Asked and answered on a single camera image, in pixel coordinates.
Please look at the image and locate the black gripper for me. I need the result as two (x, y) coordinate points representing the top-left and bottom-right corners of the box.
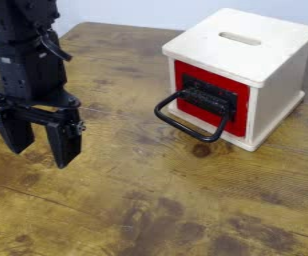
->
(0, 46), (82, 169)

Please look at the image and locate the black cable loop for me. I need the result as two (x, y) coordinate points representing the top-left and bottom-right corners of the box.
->
(37, 29), (74, 63)

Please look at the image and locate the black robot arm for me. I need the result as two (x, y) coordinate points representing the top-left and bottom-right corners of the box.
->
(0, 0), (85, 168)

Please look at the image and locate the red drawer front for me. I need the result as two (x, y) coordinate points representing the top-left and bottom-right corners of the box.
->
(175, 60), (251, 137)

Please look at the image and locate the white wooden box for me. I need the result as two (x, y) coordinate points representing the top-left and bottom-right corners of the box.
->
(155, 8), (308, 151)

